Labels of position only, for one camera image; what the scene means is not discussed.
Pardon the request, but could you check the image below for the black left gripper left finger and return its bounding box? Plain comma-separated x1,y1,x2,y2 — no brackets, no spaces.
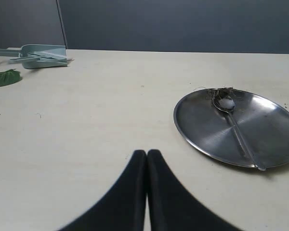
61,150,146,231

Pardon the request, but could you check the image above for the round steel plate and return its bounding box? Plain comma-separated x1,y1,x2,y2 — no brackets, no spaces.
173,88,289,168

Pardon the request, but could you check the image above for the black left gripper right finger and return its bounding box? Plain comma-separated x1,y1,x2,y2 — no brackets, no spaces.
147,149,239,231

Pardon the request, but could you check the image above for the steel spork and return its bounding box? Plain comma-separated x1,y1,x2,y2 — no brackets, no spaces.
212,91,266,171

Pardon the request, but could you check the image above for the loose green leaf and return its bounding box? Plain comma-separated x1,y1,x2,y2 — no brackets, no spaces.
0,69,22,87

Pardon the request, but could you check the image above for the light green dustpan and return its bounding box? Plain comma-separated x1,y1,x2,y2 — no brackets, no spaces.
0,44,73,69

